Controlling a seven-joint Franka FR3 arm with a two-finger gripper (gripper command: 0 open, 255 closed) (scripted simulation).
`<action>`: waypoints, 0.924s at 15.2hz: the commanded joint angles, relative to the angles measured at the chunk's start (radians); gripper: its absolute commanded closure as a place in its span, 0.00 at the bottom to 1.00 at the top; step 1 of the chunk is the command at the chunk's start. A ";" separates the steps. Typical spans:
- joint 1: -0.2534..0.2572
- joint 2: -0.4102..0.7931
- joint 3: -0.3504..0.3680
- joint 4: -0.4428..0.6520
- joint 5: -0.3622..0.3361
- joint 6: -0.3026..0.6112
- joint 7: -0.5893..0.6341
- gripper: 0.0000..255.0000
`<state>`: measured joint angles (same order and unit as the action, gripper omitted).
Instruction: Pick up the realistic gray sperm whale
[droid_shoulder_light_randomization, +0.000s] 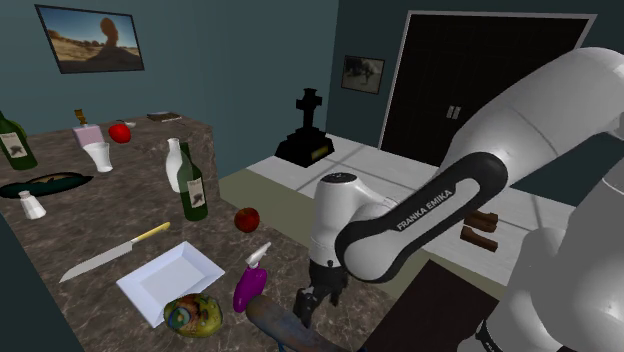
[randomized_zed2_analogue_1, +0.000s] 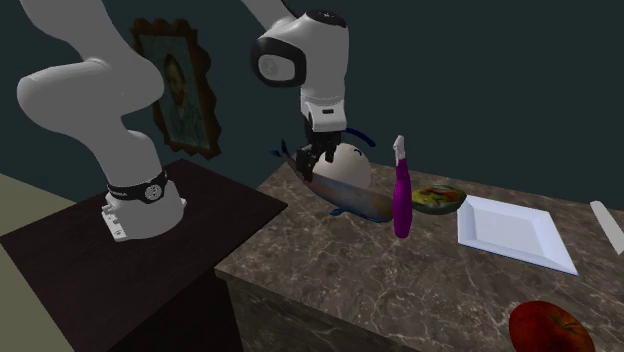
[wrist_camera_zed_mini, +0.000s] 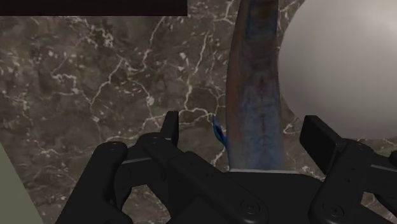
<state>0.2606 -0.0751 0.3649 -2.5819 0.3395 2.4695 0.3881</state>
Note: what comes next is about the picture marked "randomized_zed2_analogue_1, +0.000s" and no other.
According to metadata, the green bowl with fruit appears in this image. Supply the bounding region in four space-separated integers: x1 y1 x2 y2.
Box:
411 184 468 216

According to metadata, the white square plate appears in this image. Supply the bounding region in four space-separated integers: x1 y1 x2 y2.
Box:
456 194 579 277

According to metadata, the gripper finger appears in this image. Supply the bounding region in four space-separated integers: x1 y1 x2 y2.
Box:
295 144 325 183

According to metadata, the white dome with blue handle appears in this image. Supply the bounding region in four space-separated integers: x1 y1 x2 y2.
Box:
311 127 377 190

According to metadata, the blue grey fish figure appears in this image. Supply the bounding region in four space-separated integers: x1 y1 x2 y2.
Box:
270 139 395 224

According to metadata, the red apple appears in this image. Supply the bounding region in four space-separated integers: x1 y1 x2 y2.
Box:
508 300 596 352

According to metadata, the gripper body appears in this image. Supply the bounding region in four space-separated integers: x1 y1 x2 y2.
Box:
304 119 343 164

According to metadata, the purple spray bottle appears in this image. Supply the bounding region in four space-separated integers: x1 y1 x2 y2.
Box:
392 135 414 240

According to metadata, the white flat knife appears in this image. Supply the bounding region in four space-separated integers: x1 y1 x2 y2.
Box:
589 200 624 256

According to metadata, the dark robot stand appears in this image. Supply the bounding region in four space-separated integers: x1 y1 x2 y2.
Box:
0 158 289 352

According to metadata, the framed portrait wall picture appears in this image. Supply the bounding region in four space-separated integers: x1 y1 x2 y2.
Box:
129 17 223 161

